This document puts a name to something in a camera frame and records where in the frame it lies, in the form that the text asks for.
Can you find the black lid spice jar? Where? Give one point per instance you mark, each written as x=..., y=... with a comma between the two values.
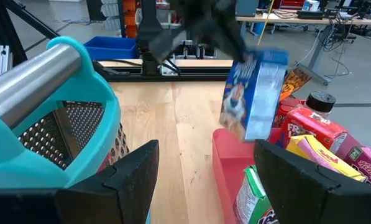
x=320, y=101

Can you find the silver aluminium bracket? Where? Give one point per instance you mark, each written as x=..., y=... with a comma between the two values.
x=3, y=59

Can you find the pink plastic tray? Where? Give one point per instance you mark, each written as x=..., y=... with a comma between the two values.
x=228, y=161

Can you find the black aluminium table frame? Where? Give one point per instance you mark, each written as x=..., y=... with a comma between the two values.
x=204, y=74

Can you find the teal basket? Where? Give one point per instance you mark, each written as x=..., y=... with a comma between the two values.
x=89, y=93

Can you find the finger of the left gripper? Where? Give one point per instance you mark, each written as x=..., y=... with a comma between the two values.
x=231, y=37
x=168, y=45

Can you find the blue plastic bin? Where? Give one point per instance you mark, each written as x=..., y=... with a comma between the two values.
x=110, y=48

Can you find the red tool cabinet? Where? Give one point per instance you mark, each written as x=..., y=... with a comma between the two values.
x=292, y=3

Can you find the red Froot Loops cereal box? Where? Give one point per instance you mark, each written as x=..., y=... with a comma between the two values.
x=309, y=127

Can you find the yellow Corn Pops cereal box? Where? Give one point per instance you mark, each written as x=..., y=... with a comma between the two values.
x=322, y=155

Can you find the orange taco seasoning mix packet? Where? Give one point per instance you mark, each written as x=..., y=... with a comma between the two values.
x=295, y=82

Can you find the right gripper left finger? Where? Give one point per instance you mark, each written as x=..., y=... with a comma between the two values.
x=126, y=186

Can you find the orange storage bins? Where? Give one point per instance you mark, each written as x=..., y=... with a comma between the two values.
x=130, y=18

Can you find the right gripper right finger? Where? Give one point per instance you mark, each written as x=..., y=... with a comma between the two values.
x=291, y=180

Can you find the green Apple Jacks cereal box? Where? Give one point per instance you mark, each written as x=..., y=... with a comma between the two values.
x=250, y=199

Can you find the purple Raisin Bran cereal box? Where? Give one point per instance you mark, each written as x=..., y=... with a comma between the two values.
x=368, y=161

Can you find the blue Frosted Flakes cereal box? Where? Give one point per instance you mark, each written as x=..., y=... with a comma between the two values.
x=253, y=93

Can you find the wooden top desk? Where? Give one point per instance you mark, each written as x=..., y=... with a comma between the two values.
x=297, y=20

